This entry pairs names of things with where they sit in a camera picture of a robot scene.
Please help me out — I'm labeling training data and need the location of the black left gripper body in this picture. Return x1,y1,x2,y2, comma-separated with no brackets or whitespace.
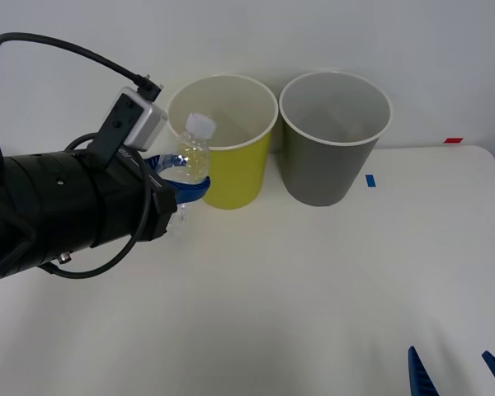
89,147,179,249

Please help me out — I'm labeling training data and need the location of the grey plastic waste bin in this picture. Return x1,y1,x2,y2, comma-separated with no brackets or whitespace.
279,70,393,208

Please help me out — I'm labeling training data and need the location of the yellow-green plastic waste bin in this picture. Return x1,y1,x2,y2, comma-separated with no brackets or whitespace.
166,73,280,211

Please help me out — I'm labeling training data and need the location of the clear plastic bottle white cap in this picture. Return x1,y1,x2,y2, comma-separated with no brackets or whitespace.
163,111,217,236

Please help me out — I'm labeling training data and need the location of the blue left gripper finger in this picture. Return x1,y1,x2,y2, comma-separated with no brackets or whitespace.
142,152,191,179
164,174,213,205

